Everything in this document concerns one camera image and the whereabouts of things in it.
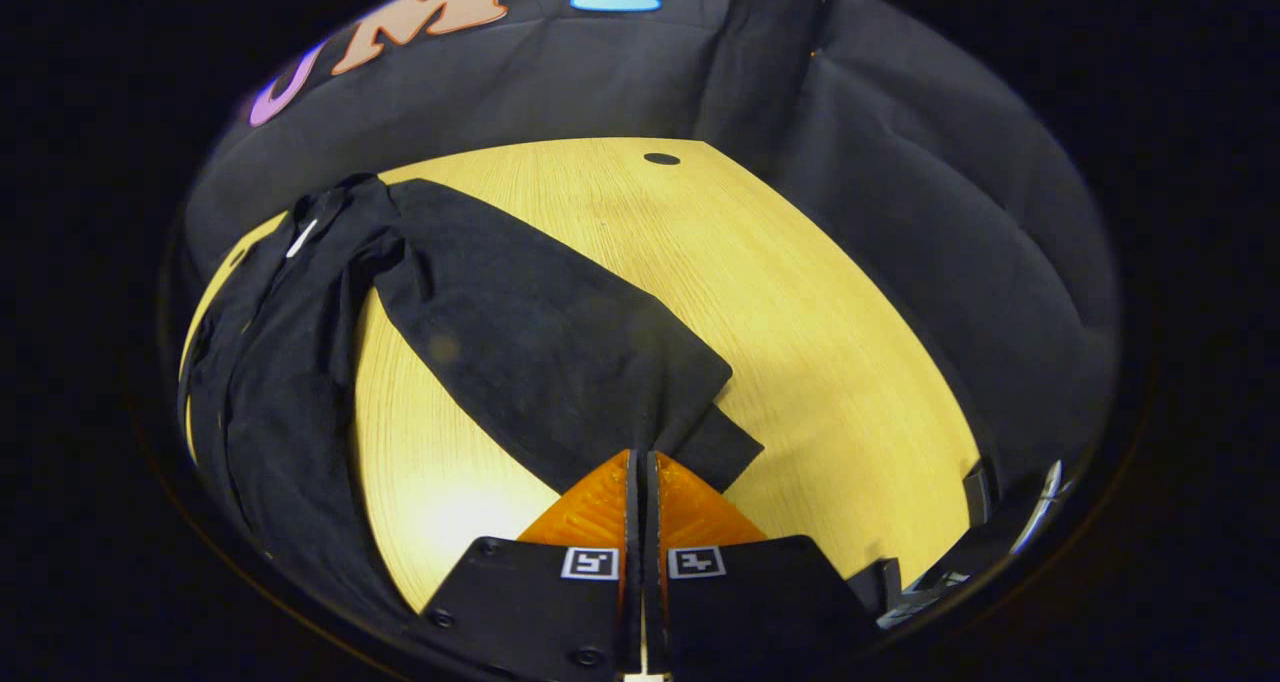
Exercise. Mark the black garment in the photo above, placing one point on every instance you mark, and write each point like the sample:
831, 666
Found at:
520, 332

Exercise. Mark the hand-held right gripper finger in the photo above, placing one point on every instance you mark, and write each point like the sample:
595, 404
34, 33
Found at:
652, 522
631, 522

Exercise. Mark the black backdrop cloth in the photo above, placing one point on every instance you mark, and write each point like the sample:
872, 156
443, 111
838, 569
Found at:
900, 212

